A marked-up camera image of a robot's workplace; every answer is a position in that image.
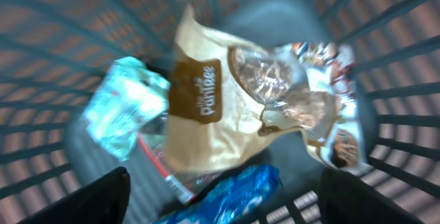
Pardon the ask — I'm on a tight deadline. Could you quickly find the green clear candy bag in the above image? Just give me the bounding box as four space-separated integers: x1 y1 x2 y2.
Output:
137 112 221 204

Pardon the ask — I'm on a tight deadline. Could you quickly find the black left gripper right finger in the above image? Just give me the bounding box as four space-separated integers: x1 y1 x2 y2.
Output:
318 168 422 224

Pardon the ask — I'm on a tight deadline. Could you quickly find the grey plastic mesh basket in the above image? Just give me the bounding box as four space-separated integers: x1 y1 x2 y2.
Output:
1 0 439 223

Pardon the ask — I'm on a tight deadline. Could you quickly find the blue Oreo cookie pack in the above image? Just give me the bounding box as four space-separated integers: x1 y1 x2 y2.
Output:
153 165 281 224

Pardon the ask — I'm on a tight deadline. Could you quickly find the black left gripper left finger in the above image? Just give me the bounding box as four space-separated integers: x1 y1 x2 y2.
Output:
19 166 131 224

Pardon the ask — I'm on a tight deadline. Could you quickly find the beige Pantree snack bag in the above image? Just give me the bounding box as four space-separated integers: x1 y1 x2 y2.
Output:
165 6 367 174

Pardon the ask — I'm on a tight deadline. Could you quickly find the teal white snack packet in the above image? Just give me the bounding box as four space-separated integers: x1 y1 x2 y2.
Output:
82 56 170 161

